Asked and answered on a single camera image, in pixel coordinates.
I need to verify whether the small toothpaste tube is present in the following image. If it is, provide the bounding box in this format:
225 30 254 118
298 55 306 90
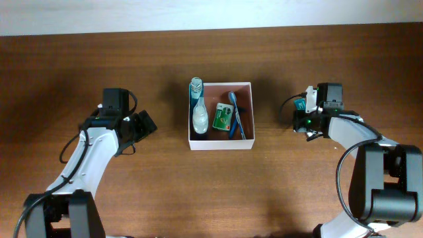
294 98 306 110

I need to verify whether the purple foam soap pump bottle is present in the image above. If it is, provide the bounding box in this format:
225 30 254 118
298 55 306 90
192 97 209 140

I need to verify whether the teal mouthwash bottle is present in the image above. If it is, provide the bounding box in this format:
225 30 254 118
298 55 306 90
189 77 203 109

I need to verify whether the pink cardboard box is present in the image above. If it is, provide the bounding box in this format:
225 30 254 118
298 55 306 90
188 82 255 150

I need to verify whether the blue disposable razor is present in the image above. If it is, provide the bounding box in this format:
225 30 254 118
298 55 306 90
229 107 246 139

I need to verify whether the blue toothbrush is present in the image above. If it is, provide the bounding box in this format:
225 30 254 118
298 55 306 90
228 91 246 139

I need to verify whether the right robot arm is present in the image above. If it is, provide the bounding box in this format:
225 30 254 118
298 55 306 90
293 83 422 237

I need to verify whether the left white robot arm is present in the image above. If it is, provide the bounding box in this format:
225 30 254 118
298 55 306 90
13 88 157 237

